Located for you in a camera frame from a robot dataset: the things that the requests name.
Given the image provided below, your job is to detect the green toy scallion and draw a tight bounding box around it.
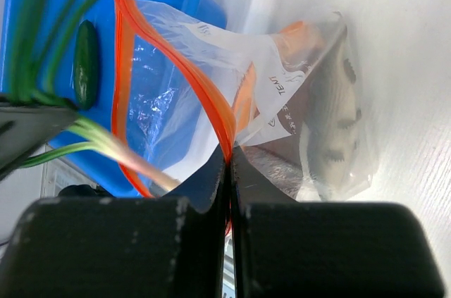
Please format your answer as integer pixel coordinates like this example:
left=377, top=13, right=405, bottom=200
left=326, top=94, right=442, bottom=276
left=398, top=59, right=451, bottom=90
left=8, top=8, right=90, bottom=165
left=8, top=0, right=180, bottom=191

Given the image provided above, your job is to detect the grey toy fish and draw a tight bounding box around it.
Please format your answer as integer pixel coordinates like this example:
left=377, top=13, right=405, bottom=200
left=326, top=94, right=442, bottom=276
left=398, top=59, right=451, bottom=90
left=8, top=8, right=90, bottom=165
left=305, top=44, right=362, bottom=201

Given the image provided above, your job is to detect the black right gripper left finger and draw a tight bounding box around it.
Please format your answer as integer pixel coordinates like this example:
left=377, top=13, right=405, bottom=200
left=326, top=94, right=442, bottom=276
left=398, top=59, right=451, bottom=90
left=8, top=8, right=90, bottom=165
left=1, top=151, right=228, bottom=297

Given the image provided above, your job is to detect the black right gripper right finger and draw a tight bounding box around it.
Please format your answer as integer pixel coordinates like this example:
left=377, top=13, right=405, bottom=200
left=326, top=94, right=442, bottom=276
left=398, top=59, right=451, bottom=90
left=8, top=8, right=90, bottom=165
left=230, top=148, right=445, bottom=297

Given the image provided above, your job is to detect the blue plastic bin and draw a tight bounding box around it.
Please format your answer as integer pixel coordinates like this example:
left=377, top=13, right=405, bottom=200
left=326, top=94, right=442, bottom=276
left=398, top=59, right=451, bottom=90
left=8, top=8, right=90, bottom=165
left=1, top=0, right=227, bottom=197

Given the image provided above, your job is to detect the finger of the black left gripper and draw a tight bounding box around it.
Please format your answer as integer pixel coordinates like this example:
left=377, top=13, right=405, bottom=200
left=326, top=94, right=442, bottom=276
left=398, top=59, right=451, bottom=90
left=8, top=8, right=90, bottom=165
left=1, top=93, right=78, bottom=179

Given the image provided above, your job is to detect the green toy cucumber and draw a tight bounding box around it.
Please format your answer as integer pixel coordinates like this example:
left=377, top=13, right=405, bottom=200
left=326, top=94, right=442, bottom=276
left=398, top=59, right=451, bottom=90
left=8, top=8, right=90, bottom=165
left=73, top=20, right=100, bottom=111

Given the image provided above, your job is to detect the clear zip bag orange zipper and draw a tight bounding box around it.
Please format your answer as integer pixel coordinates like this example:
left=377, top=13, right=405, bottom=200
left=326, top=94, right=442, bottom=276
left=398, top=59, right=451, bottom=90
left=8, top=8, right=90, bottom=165
left=111, top=0, right=375, bottom=201

